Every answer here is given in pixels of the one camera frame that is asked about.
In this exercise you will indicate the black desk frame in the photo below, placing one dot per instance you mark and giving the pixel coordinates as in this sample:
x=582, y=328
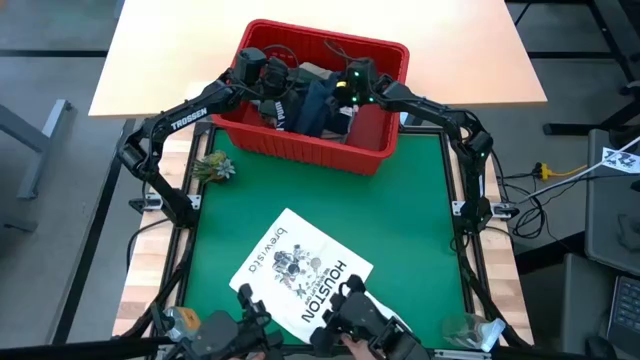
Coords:
x=575, y=55

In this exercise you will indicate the clear spray bottle white nozzle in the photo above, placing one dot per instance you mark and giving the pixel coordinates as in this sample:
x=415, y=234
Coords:
x=472, y=331

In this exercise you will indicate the black metal table frame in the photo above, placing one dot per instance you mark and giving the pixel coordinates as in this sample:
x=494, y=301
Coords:
x=456, y=160

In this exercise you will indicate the black garment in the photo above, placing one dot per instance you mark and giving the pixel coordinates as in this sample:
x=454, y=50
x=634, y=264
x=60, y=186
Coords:
x=320, y=107

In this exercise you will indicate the person's hand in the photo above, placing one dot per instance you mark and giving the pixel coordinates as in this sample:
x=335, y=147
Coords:
x=357, y=347

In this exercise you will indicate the grey cabinet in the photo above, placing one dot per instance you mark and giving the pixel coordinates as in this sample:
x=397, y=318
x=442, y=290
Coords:
x=607, y=225

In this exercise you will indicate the khaki button shirt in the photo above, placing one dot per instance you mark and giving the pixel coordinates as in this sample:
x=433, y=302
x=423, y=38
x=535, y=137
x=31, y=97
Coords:
x=317, y=72

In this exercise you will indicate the small potted succulent plant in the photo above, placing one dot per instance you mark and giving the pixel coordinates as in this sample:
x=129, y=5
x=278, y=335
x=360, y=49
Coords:
x=215, y=167

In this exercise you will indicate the black bar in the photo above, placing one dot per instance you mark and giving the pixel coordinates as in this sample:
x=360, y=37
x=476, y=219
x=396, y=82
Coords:
x=75, y=349

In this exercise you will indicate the clear bottle with orange label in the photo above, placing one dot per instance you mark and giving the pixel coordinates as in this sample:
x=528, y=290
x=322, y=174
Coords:
x=182, y=320

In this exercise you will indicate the light wood desk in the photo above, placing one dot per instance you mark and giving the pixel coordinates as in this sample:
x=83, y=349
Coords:
x=165, y=50

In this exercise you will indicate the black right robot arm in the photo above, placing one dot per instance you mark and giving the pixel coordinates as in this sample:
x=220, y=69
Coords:
x=465, y=145

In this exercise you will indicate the red plastic laundry bin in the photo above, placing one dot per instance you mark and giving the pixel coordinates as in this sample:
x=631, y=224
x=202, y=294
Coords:
x=310, y=150

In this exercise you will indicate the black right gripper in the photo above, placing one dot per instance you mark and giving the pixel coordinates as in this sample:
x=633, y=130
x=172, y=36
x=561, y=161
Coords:
x=357, y=85

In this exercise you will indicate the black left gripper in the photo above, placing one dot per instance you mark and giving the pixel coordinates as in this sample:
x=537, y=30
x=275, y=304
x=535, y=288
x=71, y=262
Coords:
x=280, y=80

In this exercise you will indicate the black keyboard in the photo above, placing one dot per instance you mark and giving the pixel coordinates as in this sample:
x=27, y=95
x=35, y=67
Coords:
x=627, y=310

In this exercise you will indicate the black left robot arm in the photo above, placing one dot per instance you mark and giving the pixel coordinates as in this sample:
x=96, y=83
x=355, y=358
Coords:
x=165, y=130

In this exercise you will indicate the white printed tote bag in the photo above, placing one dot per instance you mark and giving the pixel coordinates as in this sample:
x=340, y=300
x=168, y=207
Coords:
x=280, y=280

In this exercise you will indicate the grey desk leg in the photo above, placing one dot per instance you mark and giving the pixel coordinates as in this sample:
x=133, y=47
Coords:
x=47, y=135

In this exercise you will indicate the dark grey box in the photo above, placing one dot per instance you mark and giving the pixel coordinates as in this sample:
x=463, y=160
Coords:
x=585, y=300

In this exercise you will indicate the green table mat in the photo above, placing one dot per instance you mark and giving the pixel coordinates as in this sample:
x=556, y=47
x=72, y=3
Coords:
x=400, y=225

